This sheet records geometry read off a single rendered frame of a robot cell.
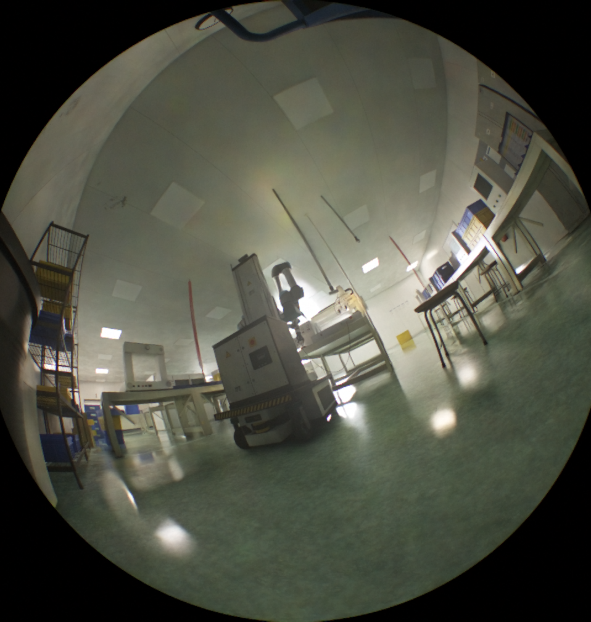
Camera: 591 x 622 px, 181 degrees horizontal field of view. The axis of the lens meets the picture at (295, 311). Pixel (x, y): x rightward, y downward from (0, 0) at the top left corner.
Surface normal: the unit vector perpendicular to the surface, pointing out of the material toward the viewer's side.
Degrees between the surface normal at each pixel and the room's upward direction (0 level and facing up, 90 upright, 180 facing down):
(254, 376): 90
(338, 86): 180
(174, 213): 180
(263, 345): 90
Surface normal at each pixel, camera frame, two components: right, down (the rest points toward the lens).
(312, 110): 0.36, 0.86
